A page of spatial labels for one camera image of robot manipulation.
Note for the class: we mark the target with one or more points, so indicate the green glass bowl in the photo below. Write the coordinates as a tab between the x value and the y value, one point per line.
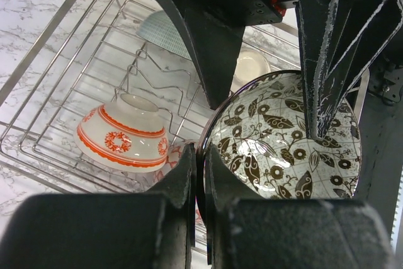
159	30

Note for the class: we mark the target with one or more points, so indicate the grey patterned bowl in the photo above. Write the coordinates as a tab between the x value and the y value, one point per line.
260	134

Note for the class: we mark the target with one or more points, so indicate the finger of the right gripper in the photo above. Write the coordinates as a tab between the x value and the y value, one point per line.
212	45
339	40

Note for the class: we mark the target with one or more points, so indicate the metal wire dish rack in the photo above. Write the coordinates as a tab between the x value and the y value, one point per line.
101	59

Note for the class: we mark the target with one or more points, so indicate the orange patterned glass bowl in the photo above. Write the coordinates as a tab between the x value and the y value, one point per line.
126	134

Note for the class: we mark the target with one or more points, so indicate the blue patterned bowl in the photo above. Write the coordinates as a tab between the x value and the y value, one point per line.
174	154

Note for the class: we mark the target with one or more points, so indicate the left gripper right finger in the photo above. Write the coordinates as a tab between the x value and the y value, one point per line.
245	230

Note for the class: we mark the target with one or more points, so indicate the brown patterned bowl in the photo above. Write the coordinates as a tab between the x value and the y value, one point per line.
250	65

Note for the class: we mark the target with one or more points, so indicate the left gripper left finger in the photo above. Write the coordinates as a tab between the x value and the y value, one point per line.
153	229

